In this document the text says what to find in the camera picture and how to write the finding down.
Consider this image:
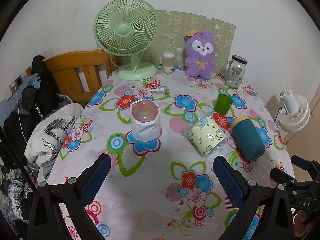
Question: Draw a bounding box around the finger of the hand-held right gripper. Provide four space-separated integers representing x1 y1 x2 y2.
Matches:
269 167 298 188
291 155 320 172

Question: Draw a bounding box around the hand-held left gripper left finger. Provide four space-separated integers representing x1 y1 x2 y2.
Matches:
27 153 112 240

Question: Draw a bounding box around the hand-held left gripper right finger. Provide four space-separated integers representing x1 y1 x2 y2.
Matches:
213 156 295 240

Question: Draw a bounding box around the teal cup with yellow rim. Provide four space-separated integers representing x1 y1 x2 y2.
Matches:
230 116 265 161

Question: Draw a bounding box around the clear cup with yellow pattern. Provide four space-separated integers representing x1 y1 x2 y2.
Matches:
184 114 227 157

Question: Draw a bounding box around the white paper-wrapped pink cup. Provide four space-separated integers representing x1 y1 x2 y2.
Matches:
129 99 162 143

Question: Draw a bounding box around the small green cup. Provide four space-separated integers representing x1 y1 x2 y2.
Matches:
214 94 233 114

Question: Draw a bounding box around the person's right hand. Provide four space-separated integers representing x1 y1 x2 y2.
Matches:
294 209 313 240

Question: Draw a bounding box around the white circulator fan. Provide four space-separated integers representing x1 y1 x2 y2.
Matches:
275 87 310 133

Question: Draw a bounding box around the floral tablecloth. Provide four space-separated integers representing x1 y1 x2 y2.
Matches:
49 65 297 240

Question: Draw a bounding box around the white printed cloth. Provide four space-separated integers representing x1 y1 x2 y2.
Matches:
24 103 84 167

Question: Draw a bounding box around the pile of clothes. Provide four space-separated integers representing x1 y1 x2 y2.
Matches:
0 105 63 233

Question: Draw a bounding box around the black bag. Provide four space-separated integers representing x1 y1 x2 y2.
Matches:
22 55 73 123

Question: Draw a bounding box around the glass jar mug with lid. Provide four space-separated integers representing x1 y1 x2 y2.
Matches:
221 55 248 88

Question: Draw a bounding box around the wooden headboard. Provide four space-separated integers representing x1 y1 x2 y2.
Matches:
26 49 119 108

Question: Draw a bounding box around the purple plush toy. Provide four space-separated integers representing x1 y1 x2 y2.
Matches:
184 29 220 77

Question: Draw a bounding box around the cotton swab container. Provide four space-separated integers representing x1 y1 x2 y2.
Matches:
163 52 175 70

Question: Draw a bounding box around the green desk fan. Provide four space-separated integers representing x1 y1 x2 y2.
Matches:
94 0 158 81

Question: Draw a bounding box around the beige patterned board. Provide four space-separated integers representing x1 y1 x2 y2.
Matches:
155 10 237 74

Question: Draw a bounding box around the white charging cable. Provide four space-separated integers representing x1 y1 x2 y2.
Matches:
14 85 35 177

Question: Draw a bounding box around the white fan cable with plug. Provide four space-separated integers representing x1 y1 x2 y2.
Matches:
132 60 171 96

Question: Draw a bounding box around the wall socket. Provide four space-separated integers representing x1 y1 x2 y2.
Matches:
9 75 23 95

